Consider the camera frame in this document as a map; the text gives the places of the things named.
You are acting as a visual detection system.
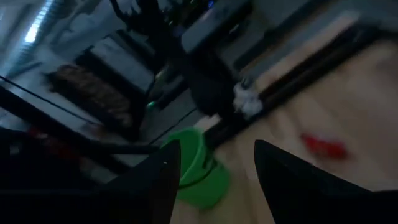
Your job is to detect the black aluminium table frame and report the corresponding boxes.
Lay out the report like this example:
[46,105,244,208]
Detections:
[203,24,389,150]

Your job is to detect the red candy bar wrapper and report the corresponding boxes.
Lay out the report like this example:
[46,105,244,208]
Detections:
[299,132,349,161]

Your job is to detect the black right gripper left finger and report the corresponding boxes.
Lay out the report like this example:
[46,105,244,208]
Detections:
[93,139,182,224]

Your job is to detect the black diagonal beam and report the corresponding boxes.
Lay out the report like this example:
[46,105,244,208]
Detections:
[0,76,162,175]

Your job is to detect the large orange pumpkin bag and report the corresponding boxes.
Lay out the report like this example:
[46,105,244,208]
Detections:
[45,63,136,130]

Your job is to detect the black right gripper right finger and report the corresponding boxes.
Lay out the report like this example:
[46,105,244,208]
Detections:
[253,139,398,224]

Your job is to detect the green plastic halloween bucket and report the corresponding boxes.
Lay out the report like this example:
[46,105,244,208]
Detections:
[161,127,231,210]

